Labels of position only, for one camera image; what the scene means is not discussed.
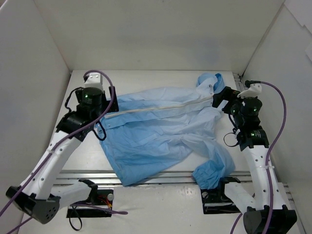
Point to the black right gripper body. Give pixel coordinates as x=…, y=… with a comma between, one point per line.
x=221, y=96

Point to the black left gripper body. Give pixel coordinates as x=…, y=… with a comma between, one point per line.
x=112, y=100

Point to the light blue zip jacket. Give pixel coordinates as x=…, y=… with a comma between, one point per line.
x=158, y=128

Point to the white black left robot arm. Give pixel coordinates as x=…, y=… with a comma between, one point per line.
x=36, y=196

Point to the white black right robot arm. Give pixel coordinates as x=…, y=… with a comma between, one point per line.
x=266, y=212

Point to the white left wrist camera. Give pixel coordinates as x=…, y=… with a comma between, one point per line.
x=93, y=80

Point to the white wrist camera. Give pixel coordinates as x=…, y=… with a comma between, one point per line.
x=254, y=89
x=93, y=80

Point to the aluminium rail right side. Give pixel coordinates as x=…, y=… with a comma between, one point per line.
x=267, y=212

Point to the aluminium rail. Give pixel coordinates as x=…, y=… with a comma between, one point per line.
x=110, y=179
x=267, y=212

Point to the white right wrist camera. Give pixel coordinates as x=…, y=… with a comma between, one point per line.
x=254, y=89

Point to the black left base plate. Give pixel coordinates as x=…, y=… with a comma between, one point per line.
x=104, y=199

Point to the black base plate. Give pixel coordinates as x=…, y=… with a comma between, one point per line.
x=104, y=199
x=214, y=200

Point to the aluminium rail front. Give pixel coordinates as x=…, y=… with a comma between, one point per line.
x=110, y=179

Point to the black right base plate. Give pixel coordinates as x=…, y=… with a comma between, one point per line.
x=214, y=200

